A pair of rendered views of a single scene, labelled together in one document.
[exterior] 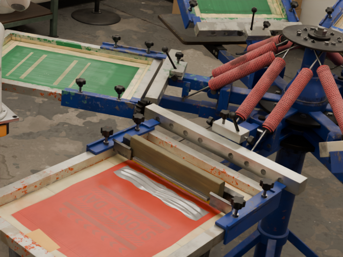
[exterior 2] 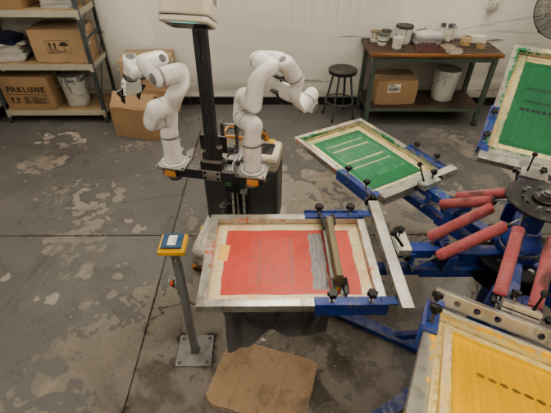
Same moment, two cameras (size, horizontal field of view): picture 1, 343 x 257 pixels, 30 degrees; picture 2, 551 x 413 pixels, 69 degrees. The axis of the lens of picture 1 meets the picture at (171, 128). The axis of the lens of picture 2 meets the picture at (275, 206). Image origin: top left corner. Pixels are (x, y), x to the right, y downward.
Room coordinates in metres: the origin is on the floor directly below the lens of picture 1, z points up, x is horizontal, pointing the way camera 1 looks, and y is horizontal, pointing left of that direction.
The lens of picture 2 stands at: (0.78, -0.90, 2.33)
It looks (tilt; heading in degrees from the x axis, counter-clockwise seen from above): 39 degrees down; 52
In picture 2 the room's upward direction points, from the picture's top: 1 degrees clockwise
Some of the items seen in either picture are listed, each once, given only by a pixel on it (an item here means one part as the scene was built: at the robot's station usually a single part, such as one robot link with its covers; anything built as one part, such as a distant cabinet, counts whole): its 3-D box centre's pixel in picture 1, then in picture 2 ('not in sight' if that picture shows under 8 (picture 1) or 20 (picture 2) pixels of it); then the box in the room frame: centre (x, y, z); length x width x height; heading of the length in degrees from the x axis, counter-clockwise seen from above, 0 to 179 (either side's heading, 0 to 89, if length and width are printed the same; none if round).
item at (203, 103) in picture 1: (157, 100); (412, 198); (2.55, 0.08, 0.90); 1.24 x 0.06 x 0.06; 83
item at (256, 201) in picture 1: (248, 212); (350, 305); (1.66, -0.27, 0.98); 0.30 x 0.05 x 0.07; 143
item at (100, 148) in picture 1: (121, 143); (333, 217); (1.99, 0.17, 0.98); 0.30 x 0.05 x 0.07; 143
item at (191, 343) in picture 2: not in sight; (185, 303); (1.26, 0.53, 0.48); 0.22 x 0.22 x 0.96; 53
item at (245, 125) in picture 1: (237, 136); (411, 250); (2.09, -0.24, 1.02); 0.17 x 0.06 x 0.05; 143
